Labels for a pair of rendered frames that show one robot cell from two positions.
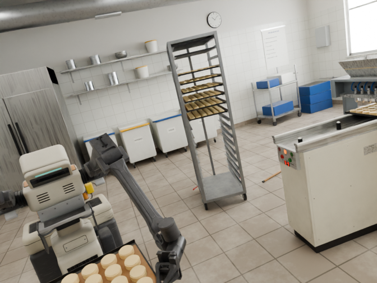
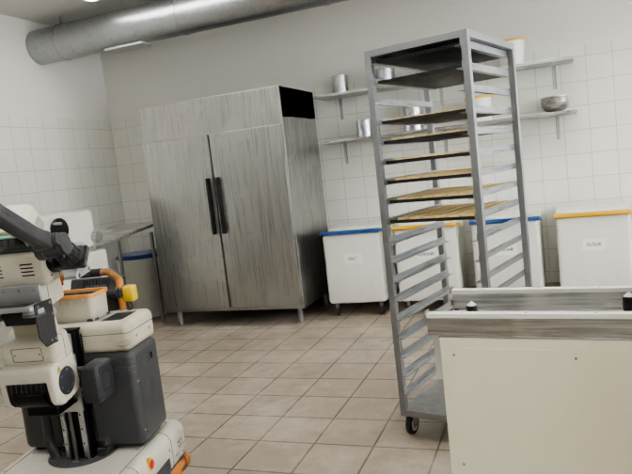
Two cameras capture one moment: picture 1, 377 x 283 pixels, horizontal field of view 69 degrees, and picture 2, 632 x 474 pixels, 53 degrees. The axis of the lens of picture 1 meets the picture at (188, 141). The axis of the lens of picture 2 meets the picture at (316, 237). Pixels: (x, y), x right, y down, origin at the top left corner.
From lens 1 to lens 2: 1.51 m
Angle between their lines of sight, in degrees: 37
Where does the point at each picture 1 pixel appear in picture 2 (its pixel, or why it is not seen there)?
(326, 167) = (503, 396)
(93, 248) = (41, 371)
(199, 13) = not seen: outside the picture
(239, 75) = not seen: outside the picture
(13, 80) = (229, 105)
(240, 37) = not seen: outside the picture
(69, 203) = (22, 292)
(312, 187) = (461, 433)
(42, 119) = (256, 179)
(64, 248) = (12, 355)
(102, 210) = (113, 331)
